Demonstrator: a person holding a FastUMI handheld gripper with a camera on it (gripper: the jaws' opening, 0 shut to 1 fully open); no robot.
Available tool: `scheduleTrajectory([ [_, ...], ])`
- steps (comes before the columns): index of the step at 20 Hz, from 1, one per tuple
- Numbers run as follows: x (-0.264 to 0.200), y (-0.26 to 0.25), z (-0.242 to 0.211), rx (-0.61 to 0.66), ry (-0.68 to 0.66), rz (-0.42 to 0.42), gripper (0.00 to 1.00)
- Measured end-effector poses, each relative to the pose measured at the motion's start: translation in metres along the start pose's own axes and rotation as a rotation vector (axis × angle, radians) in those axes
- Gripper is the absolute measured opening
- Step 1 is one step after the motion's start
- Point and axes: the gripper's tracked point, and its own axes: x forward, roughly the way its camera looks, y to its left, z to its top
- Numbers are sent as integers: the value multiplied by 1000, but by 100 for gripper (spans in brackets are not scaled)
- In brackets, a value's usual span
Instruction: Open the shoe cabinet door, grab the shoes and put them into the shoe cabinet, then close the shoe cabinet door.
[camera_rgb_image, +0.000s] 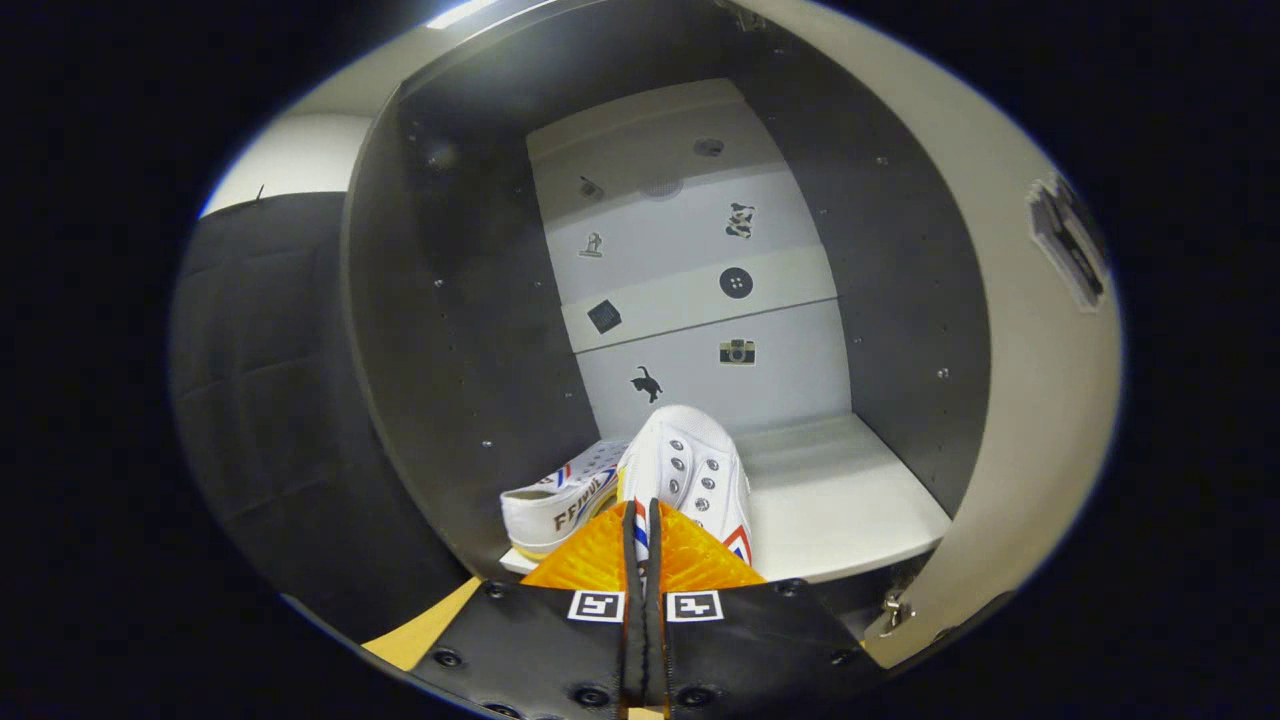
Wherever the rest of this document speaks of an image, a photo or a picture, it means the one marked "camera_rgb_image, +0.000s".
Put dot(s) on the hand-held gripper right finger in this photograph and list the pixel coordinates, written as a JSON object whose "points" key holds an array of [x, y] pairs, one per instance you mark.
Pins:
{"points": [[760, 640]]}

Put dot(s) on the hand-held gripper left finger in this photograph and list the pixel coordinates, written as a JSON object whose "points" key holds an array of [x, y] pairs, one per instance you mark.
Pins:
{"points": [[530, 640]]}

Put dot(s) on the white canvas shoe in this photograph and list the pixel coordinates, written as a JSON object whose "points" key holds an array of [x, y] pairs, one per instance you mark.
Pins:
{"points": [[690, 450], [560, 500]]}

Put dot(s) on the dark grey shoe cabinet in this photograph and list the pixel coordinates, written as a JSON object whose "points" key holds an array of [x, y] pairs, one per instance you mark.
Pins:
{"points": [[470, 350]]}

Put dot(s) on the beige shoe cabinet door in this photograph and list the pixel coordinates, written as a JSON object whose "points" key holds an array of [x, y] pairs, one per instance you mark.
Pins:
{"points": [[1030, 400]]}

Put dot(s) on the metal door hinge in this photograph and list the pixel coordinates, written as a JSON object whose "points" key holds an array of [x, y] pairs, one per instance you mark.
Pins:
{"points": [[893, 610]]}

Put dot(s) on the black backdrop cloth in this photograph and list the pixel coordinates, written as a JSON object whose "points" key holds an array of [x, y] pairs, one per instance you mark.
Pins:
{"points": [[270, 400]]}

